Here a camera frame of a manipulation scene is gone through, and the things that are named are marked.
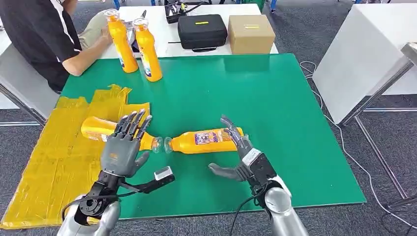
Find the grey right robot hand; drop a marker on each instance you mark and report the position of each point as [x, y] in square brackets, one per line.
[242, 146]

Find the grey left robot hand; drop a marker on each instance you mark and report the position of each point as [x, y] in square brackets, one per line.
[119, 154]

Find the person's hand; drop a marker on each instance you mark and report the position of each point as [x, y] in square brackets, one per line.
[106, 35]

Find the orange drink bottle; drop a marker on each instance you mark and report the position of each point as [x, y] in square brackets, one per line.
[94, 128]
[189, 143]
[150, 55]
[125, 49]

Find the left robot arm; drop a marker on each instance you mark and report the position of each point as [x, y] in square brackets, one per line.
[94, 208]

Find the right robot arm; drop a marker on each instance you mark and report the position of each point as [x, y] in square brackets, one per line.
[283, 211]

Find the black tablet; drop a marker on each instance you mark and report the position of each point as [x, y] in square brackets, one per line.
[135, 47]

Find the green table mat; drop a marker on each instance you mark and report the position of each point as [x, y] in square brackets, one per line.
[277, 114]

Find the white table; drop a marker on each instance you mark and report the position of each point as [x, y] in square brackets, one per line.
[166, 32]

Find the yellow taped sheet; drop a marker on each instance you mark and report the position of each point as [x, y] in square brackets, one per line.
[49, 163]

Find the person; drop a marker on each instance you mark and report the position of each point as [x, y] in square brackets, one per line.
[32, 35]

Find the black carrying case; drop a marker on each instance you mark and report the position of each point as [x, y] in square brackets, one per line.
[202, 31]

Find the brown cardboard box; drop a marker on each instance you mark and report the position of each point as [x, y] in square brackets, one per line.
[251, 35]

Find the green plastic crate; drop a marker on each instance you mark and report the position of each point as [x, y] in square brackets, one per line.
[254, 3]

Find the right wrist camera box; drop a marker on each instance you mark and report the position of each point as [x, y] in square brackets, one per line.
[251, 157]

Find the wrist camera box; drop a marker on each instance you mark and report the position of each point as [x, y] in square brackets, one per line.
[163, 173]
[251, 157]

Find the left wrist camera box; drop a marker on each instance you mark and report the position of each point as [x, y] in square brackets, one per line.
[163, 173]

